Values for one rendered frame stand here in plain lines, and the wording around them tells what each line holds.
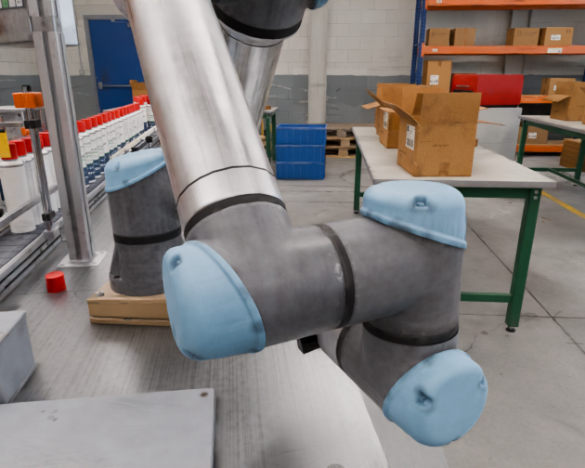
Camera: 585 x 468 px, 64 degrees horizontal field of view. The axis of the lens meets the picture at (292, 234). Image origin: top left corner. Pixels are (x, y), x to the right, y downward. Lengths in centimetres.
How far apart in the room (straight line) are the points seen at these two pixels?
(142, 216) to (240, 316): 55
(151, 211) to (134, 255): 8
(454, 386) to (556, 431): 173
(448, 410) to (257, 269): 18
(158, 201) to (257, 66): 29
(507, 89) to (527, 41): 215
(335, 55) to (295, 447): 807
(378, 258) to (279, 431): 34
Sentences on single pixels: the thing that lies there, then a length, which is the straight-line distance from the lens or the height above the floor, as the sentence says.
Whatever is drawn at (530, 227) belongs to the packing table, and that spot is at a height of 56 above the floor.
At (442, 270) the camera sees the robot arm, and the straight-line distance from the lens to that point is 35.
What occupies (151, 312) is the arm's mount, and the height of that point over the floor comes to 86.
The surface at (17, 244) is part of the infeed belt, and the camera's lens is 119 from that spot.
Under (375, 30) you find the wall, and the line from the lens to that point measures 853.
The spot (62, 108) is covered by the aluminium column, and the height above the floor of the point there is 117.
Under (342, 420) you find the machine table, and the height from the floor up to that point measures 83.
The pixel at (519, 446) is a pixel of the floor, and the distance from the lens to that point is 197.
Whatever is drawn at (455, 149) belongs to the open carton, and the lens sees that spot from 229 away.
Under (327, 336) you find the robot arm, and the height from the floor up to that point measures 100.
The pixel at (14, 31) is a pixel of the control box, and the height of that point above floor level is 131.
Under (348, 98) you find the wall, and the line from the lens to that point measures 849.
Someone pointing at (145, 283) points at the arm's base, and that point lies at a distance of 83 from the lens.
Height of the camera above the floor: 123
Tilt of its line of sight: 19 degrees down
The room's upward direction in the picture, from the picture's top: straight up
